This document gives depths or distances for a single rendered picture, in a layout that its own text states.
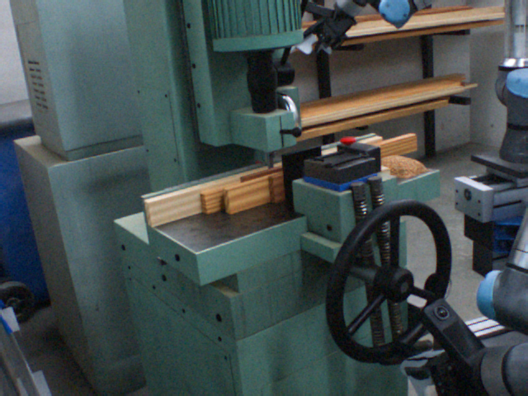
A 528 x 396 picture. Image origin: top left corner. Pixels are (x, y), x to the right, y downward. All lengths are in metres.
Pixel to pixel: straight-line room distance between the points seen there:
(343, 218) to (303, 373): 0.35
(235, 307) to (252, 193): 0.23
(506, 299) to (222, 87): 0.69
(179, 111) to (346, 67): 3.03
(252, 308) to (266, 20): 0.52
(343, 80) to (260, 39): 3.17
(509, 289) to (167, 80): 0.81
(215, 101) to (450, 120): 3.95
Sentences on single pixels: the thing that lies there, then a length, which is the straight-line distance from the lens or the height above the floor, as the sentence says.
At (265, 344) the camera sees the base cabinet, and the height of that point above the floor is 0.68.
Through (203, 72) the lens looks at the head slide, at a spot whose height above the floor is 1.16.
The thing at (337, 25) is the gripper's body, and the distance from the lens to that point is 1.82.
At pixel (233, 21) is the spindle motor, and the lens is 1.12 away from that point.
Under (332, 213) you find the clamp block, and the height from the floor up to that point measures 0.92.
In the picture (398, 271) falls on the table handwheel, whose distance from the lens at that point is 1.01.
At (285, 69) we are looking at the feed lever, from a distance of 1.37.
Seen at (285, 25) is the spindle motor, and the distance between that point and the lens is 1.12.
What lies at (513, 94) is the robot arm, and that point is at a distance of 1.69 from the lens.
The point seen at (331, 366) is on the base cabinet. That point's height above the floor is 0.56.
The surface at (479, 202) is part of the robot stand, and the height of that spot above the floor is 0.74.
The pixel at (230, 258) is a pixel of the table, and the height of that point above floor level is 0.87.
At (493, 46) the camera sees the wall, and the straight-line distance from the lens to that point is 5.03.
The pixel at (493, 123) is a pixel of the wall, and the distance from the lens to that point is 5.12.
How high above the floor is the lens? 1.28
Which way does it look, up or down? 18 degrees down
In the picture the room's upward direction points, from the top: 6 degrees counter-clockwise
